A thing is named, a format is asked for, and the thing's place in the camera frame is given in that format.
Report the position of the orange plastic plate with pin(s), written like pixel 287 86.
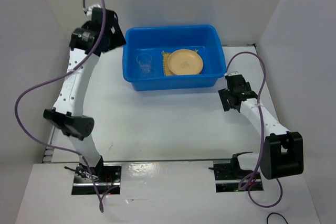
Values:
pixel 186 62

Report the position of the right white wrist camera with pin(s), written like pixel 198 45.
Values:
pixel 234 73

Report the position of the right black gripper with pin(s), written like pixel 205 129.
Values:
pixel 224 93

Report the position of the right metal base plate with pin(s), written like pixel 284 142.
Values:
pixel 227 174

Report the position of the metal base plate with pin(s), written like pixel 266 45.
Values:
pixel 227 174
pixel 109 178

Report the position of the clear plastic cup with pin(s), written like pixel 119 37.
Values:
pixel 144 61
pixel 152 73

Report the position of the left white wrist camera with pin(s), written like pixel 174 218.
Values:
pixel 89 10

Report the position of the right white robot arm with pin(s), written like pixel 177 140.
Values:
pixel 282 149

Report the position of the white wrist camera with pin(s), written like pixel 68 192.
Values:
pixel 89 10
pixel 234 73

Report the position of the blue plastic bin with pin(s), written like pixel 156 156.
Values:
pixel 156 40

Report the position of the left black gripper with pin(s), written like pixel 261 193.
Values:
pixel 117 38

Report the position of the bamboo woven mat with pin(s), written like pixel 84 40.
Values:
pixel 165 62

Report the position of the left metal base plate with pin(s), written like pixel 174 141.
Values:
pixel 109 178

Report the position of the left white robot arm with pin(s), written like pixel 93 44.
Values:
pixel 100 34

